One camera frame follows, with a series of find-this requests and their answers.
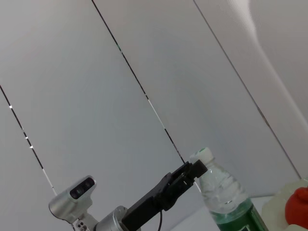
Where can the red-orange fruit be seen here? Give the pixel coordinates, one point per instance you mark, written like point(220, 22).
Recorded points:
point(297, 207)

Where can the green glass fruit plate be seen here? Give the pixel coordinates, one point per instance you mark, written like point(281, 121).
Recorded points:
point(274, 207)

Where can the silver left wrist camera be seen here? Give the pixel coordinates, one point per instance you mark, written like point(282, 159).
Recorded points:
point(72, 199)

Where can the green label water bottle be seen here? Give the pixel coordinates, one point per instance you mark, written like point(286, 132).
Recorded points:
point(223, 192)

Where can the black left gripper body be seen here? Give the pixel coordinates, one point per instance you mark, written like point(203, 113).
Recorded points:
point(146, 204)

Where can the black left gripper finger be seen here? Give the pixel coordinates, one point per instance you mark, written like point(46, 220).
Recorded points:
point(197, 168)
point(179, 190)

